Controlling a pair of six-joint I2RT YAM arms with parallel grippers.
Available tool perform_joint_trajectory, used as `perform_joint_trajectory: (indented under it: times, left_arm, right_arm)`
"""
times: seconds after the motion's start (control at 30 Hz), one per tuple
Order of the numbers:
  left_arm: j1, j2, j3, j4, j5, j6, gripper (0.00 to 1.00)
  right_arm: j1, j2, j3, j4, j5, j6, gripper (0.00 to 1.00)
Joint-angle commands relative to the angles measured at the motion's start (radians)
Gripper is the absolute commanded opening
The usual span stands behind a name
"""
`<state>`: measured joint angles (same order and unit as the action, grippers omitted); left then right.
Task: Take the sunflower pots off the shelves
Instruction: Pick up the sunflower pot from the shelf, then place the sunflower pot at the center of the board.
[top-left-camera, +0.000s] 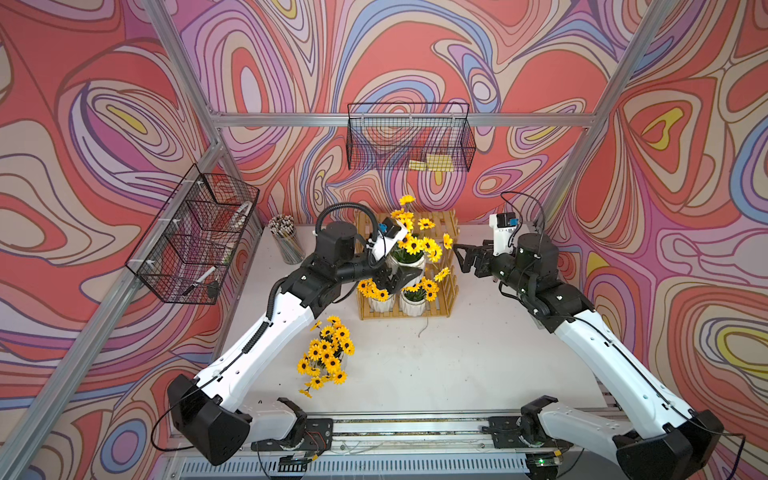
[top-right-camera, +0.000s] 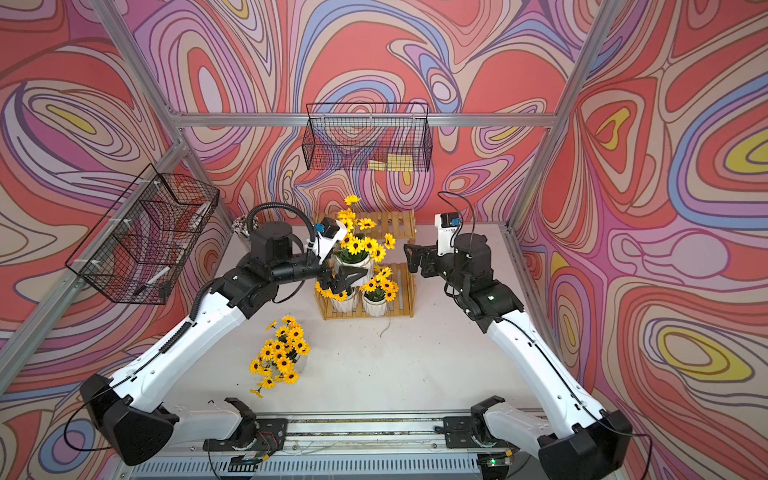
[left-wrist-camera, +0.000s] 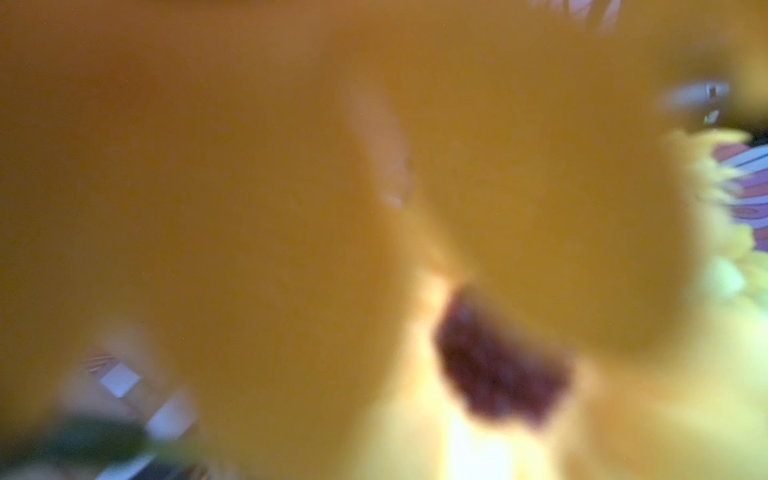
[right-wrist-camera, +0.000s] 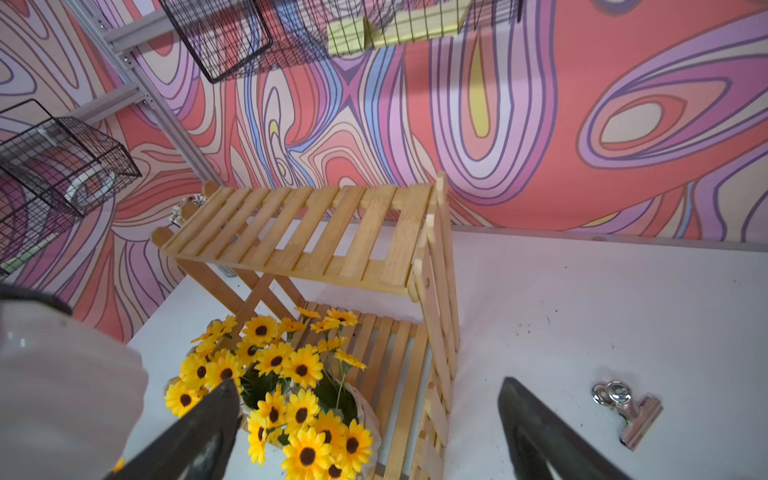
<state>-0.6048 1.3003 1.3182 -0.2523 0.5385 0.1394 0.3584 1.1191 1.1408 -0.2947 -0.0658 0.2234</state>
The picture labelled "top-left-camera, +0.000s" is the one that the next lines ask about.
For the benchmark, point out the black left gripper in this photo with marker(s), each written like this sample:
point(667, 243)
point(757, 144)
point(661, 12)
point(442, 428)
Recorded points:
point(396, 281)

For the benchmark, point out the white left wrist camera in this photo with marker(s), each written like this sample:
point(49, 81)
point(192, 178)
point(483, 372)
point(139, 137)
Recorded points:
point(386, 236)

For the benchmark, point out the black wire basket back wall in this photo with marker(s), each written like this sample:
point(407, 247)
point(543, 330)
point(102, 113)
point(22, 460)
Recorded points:
point(387, 135)

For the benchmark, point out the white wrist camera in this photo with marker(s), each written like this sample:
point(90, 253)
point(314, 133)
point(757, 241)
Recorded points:
point(504, 227)
point(386, 236)

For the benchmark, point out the wooden two-tier shelf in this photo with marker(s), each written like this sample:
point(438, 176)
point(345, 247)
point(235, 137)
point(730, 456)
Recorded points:
point(444, 299)

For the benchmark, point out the yellow sticky notes pad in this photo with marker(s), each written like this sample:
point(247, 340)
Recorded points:
point(433, 163)

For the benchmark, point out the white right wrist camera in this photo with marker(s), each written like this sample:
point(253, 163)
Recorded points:
point(504, 227)

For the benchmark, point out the white marker in basket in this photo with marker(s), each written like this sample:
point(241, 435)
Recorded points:
point(200, 280)

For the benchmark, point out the sunflower pot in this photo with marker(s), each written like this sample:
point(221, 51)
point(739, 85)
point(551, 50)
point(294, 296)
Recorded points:
point(324, 362)
point(380, 300)
point(422, 245)
point(414, 299)

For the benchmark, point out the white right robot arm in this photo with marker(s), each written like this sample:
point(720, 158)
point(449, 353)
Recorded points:
point(662, 436)

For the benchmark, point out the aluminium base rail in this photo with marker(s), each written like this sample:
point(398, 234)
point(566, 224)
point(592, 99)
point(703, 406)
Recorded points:
point(454, 445)

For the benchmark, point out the black wire basket left wall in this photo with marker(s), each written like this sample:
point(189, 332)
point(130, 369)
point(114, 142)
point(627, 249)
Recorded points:
point(200, 225)

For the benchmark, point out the black wire basket wall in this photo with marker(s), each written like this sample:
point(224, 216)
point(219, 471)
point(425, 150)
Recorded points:
point(200, 225)
point(387, 135)

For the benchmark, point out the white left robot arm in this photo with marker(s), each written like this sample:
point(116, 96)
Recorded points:
point(351, 245)

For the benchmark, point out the cup of pencils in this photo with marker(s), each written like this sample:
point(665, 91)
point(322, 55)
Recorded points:
point(283, 229)

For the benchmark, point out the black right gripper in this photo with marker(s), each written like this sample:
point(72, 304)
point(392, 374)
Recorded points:
point(484, 253)

